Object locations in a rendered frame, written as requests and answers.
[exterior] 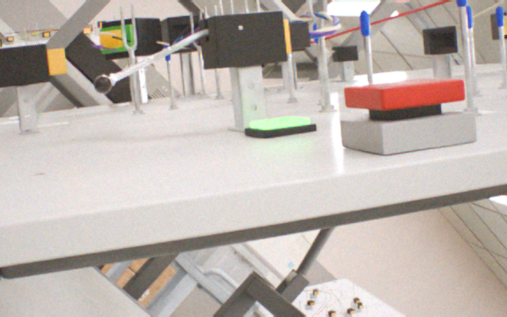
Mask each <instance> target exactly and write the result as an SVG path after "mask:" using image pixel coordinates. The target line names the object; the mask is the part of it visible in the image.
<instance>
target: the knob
mask: <svg viewBox="0 0 507 317"><path fill-rule="evenodd" d="M112 86H113V84H112V82H111V79H110V77H108V76H106V75H101V76H98V77H97V78H96V79H95V81H94V88H95V90H96V92H98V93H100V94H107V93H109V91H110V90H111V89H112Z"/></svg>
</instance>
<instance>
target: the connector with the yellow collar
mask: <svg viewBox="0 0 507 317"><path fill-rule="evenodd" d="M289 29H290V47H291V49H294V48H309V47H310V46H311V38H310V37H311V34H310V29H308V22H305V23H294V24H289Z"/></svg>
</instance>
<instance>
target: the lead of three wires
mask: <svg viewBox="0 0 507 317"><path fill-rule="evenodd" d="M318 17H319V18H323V19H325V20H328V21H331V22H332V23H333V25H332V26H330V27H328V28H324V29H320V30H317V31H314V32H310V34H311V37H310V38H311V39H317V38H320V37H323V36H325V35H331V34H334V33H335V32H336V29H339V28H341V26H340V24H339V23H340V20H339V19H338V18H336V17H335V15H333V14H327V13H326V12H321V13H320V14H318Z"/></svg>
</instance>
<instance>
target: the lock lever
mask: <svg viewBox="0 0 507 317"><path fill-rule="evenodd" d="M208 35H209V29H206V30H201V31H199V32H197V33H194V34H192V35H191V36H189V37H187V38H186V39H184V40H182V41H179V42H177V43H174V44H173V46H171V47H169V48H167V49H165V50H163V51H161V52H159V53H157V54H155V55H153V56H151V57H149V58H147V59H145V60H142V61H141V62H139V63H136V64H134V65H133V66H132V67H130V68H128V69H125V70H123V71H121V72H119V73H117V74H111V75H110V79H111V82H112V84H113V85H115V82H116V81H118V80H120V79H122V78H124V77H126V76H128V75H130V74H132V73H134V72H136V71H138V70H140V69H141V68H142V67H144V66H146V65H149V64H151V63H154V62H156V61H157V60H159V59H161V58H163V57H165V56H167V55H170V54H171V53H173V52H175V51H177V50H180V49H181V48H183V47H185V46H186V45H187V44H189V43H191V42H193V41H196V40H198V39H199V38H201V37H203V36H208Z"/></svg>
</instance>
